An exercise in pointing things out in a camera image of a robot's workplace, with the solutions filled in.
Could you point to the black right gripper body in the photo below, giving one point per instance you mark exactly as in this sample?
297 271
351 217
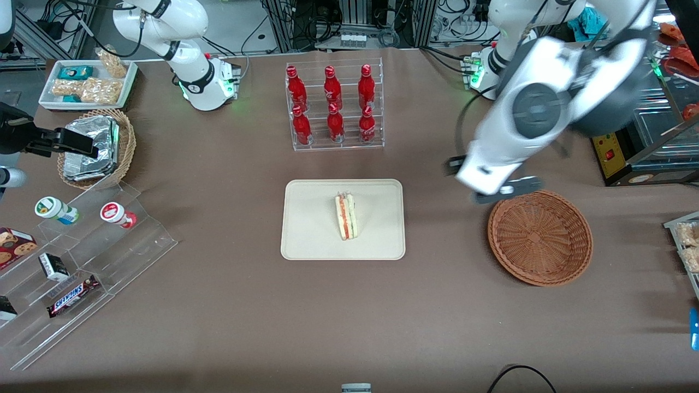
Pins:
15 132

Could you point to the triangular sandwich with filling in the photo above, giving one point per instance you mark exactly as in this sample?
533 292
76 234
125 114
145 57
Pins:
347 218

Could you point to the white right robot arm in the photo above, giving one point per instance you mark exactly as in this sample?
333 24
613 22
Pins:
196 82

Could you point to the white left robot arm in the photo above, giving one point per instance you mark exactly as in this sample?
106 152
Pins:
502 153

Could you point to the oval light wicker basket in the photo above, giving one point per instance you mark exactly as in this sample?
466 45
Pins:
126 147

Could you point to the white rectangular snack tray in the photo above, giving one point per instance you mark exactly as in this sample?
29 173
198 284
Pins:
129 76

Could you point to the round brown wicker basket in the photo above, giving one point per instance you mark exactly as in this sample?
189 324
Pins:
538 245

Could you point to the cream rectangular plastic tray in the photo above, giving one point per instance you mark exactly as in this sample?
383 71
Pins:
311 218

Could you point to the clear tray with snacks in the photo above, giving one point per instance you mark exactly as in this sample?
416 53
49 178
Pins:
671 222

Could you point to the silver foil wrapped pack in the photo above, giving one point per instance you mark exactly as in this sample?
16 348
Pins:
87 173
104 128

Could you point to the small teal snack packet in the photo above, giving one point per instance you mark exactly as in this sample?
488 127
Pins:
71 99

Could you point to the clear bag of puffed snacks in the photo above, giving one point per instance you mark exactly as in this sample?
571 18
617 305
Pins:
65 87
112 64
101 90

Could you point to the green lid white cup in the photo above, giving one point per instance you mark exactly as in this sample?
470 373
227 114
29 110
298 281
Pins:
49 207

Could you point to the large teal snack packet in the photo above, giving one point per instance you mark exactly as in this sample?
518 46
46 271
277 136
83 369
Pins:
75 72

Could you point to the red lid white cup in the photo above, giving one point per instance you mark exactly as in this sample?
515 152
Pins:
112 212

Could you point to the red cola bottle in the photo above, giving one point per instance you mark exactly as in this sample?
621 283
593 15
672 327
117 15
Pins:
301 128
366 90
332 90
335 126
367 128
296 90

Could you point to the clear acrylic bottle rack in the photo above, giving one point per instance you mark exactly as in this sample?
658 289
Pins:
349 146

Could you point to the red cookie box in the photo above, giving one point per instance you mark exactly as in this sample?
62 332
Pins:
13 245

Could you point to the clear acrylic stepped shelf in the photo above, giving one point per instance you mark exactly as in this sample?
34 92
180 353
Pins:
136 245

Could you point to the small black white carton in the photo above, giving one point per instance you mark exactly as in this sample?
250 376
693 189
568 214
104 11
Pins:
53 266

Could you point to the brown snickers bar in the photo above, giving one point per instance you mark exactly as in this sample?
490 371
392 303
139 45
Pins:
72 296

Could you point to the small white device row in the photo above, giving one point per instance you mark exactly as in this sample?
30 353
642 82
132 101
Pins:
353 41

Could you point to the black snack package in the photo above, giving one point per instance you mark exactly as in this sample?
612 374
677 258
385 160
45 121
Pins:
6 311

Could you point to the teal cloth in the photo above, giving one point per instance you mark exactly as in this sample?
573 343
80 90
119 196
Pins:
590 24

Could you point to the steel food pan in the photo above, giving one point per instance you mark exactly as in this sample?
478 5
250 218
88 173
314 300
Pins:
669 117

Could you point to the small grey device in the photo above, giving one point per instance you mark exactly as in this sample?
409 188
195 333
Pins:
356 388

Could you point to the clear bag of rice snacks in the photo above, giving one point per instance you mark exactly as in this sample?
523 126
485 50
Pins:
692 261
689 234

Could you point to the red food piece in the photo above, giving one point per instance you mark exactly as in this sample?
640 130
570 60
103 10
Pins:
692 112
682 60
670 34

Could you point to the blue plastic object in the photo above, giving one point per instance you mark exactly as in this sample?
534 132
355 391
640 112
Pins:
695 327

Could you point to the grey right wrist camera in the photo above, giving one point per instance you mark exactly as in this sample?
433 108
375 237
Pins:
11 177

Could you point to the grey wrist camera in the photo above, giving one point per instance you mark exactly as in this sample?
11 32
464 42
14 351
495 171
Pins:
508 191
11 177

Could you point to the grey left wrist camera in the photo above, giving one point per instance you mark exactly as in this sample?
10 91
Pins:
508 191

